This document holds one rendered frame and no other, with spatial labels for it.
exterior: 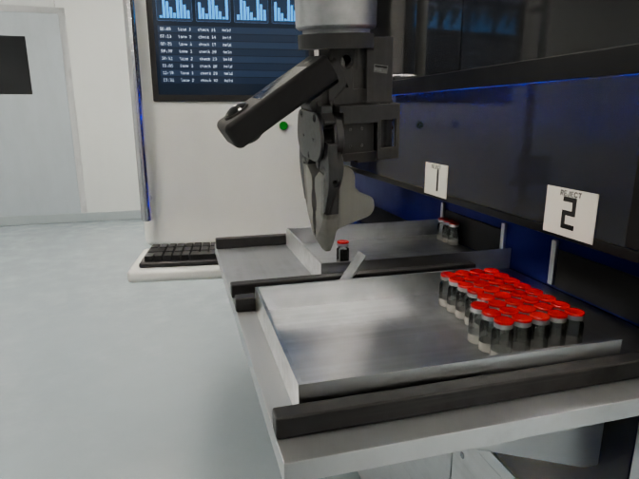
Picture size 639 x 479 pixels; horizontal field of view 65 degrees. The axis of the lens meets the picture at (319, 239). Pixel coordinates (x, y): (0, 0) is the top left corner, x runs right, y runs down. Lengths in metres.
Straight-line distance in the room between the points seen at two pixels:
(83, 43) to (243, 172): 4.74
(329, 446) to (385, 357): 0.16
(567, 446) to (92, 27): 5.72
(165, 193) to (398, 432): 1.03
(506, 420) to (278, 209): 0.99
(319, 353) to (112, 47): 5.51
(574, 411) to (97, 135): 5.66
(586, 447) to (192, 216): 1.02
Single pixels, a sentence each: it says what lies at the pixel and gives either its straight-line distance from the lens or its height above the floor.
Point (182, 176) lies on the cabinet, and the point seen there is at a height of 0.98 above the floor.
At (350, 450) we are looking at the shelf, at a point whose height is 0.88.
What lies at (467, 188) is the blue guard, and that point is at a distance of 0.88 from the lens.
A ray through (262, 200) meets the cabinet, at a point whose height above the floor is 0.92.
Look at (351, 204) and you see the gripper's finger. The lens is 0.51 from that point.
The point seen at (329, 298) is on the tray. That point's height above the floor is 0.89.
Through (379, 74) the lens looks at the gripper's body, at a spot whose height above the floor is 1.18.
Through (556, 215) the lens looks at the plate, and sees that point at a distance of 0.71.
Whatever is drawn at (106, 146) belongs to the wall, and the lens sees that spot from 5.93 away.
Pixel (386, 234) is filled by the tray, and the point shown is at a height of 0.89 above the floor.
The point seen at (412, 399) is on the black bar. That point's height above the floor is 0.90.
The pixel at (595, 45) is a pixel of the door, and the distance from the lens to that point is 0.70.
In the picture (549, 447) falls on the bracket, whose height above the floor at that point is 0.77.
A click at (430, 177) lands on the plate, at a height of 1.02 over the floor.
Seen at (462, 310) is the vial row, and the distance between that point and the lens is 0.68.
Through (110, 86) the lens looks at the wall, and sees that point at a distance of 5.92.
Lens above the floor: 1.14
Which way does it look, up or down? 14 degrees down
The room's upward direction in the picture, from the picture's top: straight up
